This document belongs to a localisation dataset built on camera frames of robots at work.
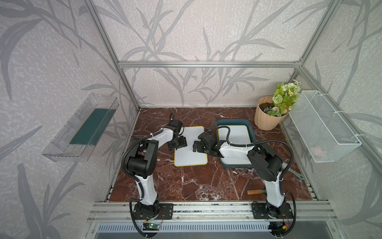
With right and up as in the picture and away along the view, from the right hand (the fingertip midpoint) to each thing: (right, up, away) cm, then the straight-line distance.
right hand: (196, 146), depth 96 cm
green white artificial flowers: (+53, +31, -7) cm, 62 cm away
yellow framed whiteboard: (-7, -6, -2) cm, 9 cm away
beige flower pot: (+45, +16, +2) cm, 48 cm away
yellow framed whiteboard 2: (+29, +6, +8) cm, 31 cm away
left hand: (-10, 0, +2) cm, 10 cm away
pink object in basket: (+60, +2, -23) cm, 65 cm away
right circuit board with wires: (+40, -35, -25) cm, 59 cm away
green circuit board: (-20, -34, -25) cm, 46 cm away
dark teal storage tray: (+28, +15, +9) cm, 33 cm away
